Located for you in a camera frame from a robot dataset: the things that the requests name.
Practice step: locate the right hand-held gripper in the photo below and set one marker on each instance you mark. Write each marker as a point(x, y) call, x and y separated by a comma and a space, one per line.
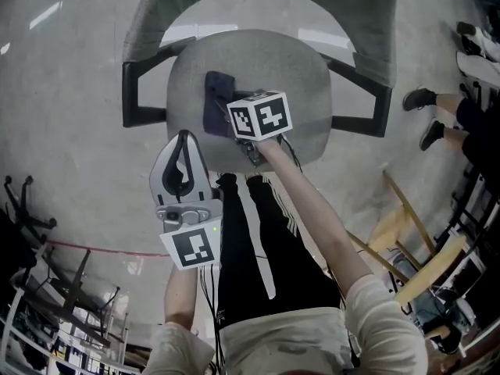
point(259, 115)

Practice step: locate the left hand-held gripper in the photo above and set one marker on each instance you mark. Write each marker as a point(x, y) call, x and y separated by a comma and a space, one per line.
point(191, 248)

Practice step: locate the blue wiping cloth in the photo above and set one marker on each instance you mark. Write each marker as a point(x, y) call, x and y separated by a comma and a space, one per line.
point(216, 108)

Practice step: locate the grey fabric chair seat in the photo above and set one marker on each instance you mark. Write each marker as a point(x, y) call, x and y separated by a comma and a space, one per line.
point(281, 65)

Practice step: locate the light grey fabric seat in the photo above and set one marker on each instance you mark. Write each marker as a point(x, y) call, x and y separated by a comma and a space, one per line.
point(351, 22)

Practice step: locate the person's left forearm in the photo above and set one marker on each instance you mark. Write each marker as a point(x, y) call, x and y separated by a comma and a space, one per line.
point(179, 299)

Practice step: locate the person's right forearm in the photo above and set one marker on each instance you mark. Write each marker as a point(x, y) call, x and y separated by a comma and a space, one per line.
point(308, 209)

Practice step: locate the black office chair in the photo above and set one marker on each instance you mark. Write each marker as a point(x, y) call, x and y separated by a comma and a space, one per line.
point(24, 211)

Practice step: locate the wooden chair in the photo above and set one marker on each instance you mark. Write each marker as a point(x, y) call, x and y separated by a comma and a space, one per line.
point(429, 272)

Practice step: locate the person's black striped trousers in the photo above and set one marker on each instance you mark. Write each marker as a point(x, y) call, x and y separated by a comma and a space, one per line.
point(242, 248)

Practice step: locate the metal frame table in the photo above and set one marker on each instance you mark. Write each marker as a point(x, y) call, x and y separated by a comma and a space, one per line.
point(80, 276)

